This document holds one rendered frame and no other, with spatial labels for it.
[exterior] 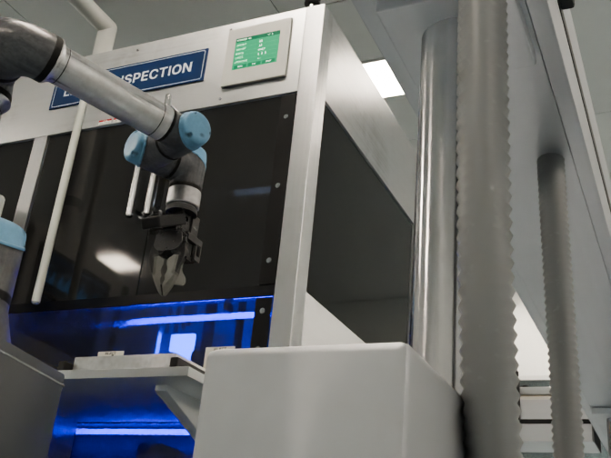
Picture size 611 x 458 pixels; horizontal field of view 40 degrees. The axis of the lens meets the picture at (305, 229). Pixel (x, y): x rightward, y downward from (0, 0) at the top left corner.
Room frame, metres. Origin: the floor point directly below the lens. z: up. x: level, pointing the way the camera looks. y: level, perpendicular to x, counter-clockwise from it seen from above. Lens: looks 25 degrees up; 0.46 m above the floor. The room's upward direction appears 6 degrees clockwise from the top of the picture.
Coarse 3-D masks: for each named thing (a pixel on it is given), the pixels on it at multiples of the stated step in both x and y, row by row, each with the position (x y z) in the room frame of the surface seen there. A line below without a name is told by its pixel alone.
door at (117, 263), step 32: (128, 128) 2.26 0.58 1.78; (64, 160) 2.37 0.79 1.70; (96, 160) 2.31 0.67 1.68; (96, 192) 2.30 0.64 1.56; (128, 192) 2.24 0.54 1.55; (32, 224) 2.40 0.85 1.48; (64, 224) 2.34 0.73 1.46; (96, 224) 2.28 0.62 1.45; (128, 224) 2.23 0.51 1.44; (32, 256) 2.38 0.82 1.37; (64, 256) 2.33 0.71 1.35; (96, 256) 2.27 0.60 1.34; (128, 256) 2.22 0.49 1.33; (32, 288) 2.37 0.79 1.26; (64, 288) 2.31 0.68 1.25; (96, 288) 2.26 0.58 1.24; (128, 288) 2.21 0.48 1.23
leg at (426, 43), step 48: (384, 0) 0.44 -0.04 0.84; (432, 0) 0.43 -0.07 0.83; (432, 48) 0.45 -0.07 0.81; (528, 48) 0.47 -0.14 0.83; (432, 96) 0.45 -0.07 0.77; (432, 144) 0.45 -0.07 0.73; (432, 192) 0.45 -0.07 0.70; (432, 240) 0.45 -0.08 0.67; (432, 288) 0.45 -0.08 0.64; (432, 336) 0.45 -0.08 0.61
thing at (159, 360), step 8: (80, 360) 1.77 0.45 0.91; (88, 360) 1.76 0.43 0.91; (96, 360) 1.75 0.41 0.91; (104, 360) 1.74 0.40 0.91; (112, 360) 1.73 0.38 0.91; (120, 360) 1.72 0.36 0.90; (128, 360) 1.71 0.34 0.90; (136, 360) 1.70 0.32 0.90; (144, 360) 1.69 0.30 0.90; (152, 360) 1.69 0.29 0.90; (160, 360) 1.68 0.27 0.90; (168, 360) 1.67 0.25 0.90; (80, 368) 1.77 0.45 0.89; (88, 368) 1.76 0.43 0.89; (96, 368) 1.75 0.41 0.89; (104, 368) 1.74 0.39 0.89; (112, 368) 1.73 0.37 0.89; (200, 368) 1.75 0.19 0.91
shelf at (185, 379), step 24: (72, 384) 1.80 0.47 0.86; (96, 384) 1.78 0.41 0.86; (120, 384) 1.75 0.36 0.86; (144, 384) 1.73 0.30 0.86; (168, 384) 1.71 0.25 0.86; (192, 384) 1.69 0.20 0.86; (72, 408) 2.06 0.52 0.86; (96, 408) 2.03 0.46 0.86; (120, 408) 2.00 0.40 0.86; (144, 408) 1.97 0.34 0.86; (168, 408) 1.95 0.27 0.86
